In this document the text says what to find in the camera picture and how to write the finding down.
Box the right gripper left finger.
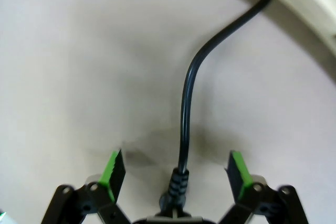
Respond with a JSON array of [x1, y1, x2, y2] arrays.
[[43, 148, 132, 224]]

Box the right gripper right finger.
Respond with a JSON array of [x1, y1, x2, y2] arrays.
[[217, 150, 309, 224]]

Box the black power cable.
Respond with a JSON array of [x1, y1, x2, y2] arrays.
[[159, 0, 272, 218]]

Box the white monitor riser stand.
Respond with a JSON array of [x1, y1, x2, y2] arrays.
[[201, 0, 336, 88]]

